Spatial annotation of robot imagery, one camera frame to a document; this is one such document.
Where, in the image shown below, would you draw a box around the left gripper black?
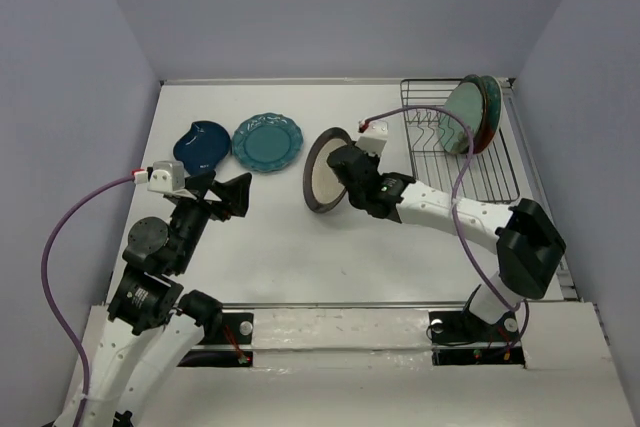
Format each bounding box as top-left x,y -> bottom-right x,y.
172,167 -> 254,271

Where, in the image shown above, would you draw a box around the cream plate brown rim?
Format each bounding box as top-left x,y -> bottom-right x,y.
303,127 -> 351,214

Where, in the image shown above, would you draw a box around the dark blue curved dish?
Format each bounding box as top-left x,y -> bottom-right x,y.
173,120 -> 231,175

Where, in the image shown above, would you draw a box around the teal scalloped plate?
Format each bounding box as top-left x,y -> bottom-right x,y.
231,112 -> 304,173

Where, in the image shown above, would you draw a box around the pale green flower plate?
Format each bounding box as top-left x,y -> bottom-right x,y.
438,82 -> 484,155

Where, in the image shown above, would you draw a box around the blue plate white blossoms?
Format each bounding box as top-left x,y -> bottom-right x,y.
461,74 -> 493,154

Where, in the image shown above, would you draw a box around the red teal floral plate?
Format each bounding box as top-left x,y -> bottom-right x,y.
474,75 -> 503,154

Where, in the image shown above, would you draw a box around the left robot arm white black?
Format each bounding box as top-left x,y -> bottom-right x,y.
53,161 -> 252,426

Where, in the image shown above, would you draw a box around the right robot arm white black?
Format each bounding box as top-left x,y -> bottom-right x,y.
327,145 -> 566,339

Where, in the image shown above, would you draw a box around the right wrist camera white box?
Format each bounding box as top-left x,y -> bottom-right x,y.
355,120 -> 389,157

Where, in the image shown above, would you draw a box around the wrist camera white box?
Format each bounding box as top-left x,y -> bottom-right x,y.
355,120 -> 389,157
147,160 -> 185,195

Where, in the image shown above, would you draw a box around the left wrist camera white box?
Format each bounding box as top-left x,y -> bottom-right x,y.
147,160 -> 185,195

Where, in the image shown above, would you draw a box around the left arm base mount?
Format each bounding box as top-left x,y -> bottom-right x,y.
179,311 -> 254,368

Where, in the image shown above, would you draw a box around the dark wire dish rack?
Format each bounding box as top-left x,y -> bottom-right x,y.
399,78 -> 521,204

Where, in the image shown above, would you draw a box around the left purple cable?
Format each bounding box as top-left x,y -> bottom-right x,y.
41,170 -> 150,427

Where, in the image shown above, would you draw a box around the purple cable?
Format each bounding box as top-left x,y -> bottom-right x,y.
41,170 -> 150,427
358,106 -> 531,351

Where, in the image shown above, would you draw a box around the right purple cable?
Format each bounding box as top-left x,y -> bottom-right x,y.
358,106 -> 531,351

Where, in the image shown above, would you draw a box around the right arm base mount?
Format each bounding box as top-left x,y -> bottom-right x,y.
426,310 -> 525,366

